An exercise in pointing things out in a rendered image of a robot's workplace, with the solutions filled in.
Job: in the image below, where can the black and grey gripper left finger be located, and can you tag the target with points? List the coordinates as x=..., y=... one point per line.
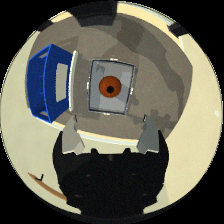
x=67, y=145

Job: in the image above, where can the blue plastic crate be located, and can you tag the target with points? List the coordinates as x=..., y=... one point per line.
x=54, y=83

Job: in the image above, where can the brown bottle with red label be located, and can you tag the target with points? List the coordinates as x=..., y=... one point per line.
x=112, y=85

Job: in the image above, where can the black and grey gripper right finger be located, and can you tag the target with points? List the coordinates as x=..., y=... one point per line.
x=153, y=144

